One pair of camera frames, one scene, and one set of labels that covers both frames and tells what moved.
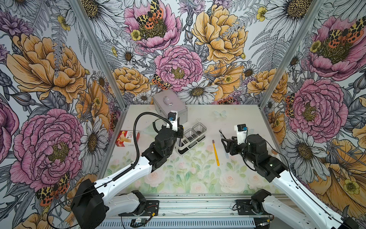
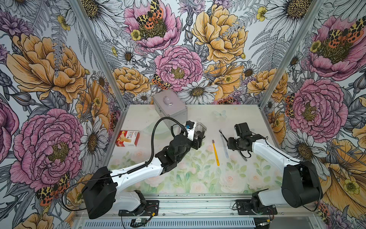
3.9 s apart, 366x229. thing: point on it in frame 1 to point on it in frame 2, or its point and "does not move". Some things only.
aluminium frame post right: [309, 19] does not move
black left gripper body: [177, 134] to [195, 144]
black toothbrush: [220, 130] does not move
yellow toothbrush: [216, 152] does not move
